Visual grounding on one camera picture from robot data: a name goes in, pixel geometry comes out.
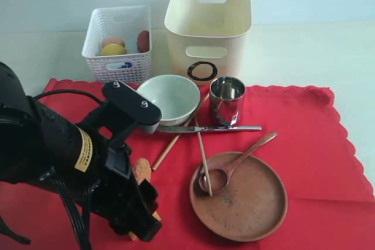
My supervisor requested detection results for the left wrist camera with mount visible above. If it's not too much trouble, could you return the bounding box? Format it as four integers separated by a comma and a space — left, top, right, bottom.
80, 81, 162, 148

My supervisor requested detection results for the yellow cheese wedge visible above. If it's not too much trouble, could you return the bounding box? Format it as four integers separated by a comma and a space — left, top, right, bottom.
128, 211, 162, 241

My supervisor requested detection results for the wooden chopstick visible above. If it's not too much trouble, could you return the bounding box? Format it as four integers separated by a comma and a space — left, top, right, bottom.
151, 94, 209, 171
197, 132, 213, 196

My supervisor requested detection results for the left wooden chopstick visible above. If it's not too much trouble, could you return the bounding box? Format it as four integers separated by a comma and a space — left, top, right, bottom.
151, 94, 209, 171

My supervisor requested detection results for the cream plastic bin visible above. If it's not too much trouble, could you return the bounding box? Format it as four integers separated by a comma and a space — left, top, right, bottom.
164, 0, 252, 85

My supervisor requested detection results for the red scalloped tablecloth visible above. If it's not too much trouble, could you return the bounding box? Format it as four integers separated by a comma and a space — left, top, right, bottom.
0, 78, 375, 250

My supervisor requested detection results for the red sausage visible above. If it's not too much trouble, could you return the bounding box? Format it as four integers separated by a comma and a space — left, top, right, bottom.
137, 30, 150, 53

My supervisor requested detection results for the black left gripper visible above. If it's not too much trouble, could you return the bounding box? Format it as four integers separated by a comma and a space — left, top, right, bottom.
74, 144, 162, 242

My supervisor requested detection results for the silver table knife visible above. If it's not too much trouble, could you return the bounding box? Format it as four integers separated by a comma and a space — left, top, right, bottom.
158, 126, 263, 134

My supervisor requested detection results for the white perforated plastic basket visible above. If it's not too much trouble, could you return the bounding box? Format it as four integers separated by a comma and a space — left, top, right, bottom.
81, 5, 152, 83

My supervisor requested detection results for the yellow lemon with sticker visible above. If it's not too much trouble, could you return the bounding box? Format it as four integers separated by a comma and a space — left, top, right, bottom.
100, 44, 127, 56

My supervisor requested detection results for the blue white milk carton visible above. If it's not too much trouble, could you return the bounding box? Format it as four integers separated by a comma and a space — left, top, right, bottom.
107, 61, 133, 70

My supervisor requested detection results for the stainless steel cup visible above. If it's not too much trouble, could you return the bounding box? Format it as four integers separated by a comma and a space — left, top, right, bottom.
209, 76, 246, 126

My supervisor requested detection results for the brown egg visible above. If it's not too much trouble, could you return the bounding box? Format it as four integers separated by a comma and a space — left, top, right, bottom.
101, 36, 125, 48

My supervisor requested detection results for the round wooden plate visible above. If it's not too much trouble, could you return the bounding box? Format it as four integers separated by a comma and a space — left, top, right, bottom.
189, 155, 288, 242

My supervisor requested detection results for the wooden spoon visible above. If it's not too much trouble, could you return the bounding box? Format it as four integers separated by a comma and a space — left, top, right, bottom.
199, 131, 278, 196

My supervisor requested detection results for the breaded fried chicken piece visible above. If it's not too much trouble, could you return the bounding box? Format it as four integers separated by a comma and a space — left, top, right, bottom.
132, 158, 151, 185

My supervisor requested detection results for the right wooden chopstick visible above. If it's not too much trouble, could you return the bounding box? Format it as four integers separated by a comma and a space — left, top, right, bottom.
197, 132, 213, 196

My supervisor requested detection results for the pale green ceramic bowl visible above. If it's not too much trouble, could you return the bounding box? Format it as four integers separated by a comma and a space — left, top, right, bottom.
137, 74, 201, 126

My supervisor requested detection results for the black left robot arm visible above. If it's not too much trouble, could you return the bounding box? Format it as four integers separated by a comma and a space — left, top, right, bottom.
1, 64, 162, 249

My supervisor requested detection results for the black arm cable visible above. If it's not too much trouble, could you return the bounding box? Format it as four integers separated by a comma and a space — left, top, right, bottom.
0, 88, 106, 250

